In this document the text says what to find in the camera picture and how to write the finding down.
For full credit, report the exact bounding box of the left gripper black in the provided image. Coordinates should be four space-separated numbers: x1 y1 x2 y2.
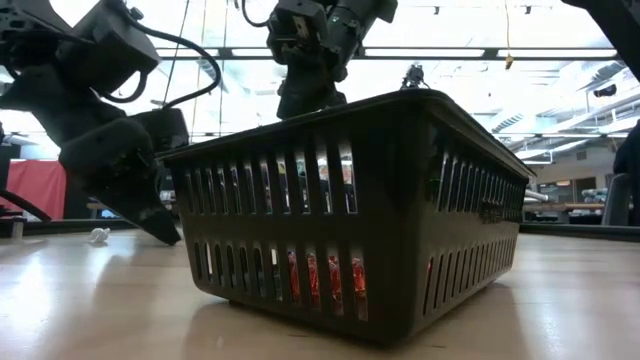
0 62 190 246

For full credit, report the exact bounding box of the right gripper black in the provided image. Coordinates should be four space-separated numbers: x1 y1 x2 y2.
267 0 351 121

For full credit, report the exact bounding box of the black slotted plastic basket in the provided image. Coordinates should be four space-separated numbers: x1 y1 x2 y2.
158 88 536 346

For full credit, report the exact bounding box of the red panel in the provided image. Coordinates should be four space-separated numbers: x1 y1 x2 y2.
0 159 68 221

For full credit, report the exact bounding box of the black overhead crossbeam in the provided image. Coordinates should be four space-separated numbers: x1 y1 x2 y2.
149 46 621 62

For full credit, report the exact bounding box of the dark mesh office chair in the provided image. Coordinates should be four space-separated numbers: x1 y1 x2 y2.
601 172 632 227

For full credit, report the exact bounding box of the black camera with cable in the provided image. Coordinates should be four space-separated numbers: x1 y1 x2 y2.
401 62 430 91

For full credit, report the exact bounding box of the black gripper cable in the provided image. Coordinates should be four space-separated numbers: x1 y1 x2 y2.
99 9 224 109
240 0 271 29

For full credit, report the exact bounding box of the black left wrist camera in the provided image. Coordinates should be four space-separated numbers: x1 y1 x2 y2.
57 0 161 96

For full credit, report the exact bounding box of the yellow hanging cable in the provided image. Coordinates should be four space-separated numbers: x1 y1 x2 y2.
502 0 516 71

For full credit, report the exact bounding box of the black aluminium table frame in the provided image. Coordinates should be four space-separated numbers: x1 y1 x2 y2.
0 218 640 245

